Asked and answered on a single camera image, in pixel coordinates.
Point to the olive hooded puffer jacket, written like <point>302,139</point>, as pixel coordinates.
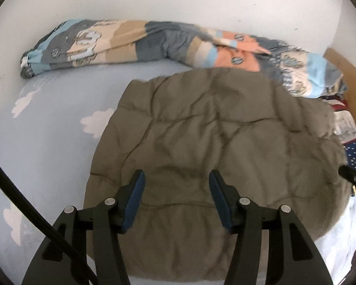
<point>210,124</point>

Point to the light blue cloud-print bed sheet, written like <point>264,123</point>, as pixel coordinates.
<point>53,154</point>

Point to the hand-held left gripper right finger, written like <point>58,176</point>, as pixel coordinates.
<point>221,202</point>

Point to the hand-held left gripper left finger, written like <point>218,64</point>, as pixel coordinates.
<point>133,202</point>

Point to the patterned rolled quilt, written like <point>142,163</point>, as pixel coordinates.
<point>106,44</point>

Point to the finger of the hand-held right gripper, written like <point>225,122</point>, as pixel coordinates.
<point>352,176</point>

